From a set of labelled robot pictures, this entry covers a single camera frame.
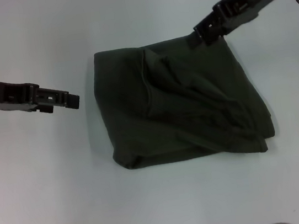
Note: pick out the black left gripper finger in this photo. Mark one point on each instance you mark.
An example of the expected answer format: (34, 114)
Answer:
(45, 109)
(58, 98)

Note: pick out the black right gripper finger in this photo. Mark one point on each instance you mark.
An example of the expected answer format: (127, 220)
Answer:
(206, 30)

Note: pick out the dark green FREE! t-shirt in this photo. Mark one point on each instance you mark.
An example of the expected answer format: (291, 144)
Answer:
(178, 99)

